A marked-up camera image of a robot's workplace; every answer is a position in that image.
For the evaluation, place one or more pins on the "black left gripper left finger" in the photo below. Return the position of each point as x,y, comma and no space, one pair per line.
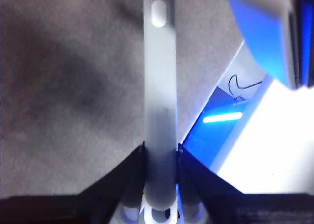
73,209

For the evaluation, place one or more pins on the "blue ribbed plastic cup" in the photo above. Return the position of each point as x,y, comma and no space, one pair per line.
260,35

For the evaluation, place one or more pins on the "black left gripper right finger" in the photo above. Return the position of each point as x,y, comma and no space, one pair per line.
245,209

